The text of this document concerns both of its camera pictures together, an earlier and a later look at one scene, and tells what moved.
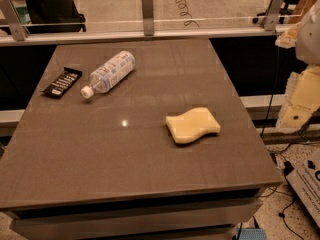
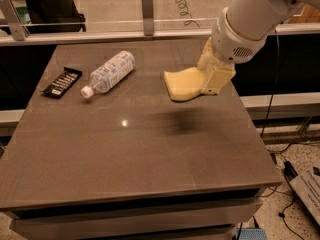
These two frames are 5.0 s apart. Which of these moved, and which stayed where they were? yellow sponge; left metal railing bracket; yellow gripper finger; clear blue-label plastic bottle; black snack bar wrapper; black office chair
Moved: yellow gripper finger; yellow sponge
Stayed: left metal railing bracket; black office chair; clear blue-label plastic bottle; black snack bar wrapper
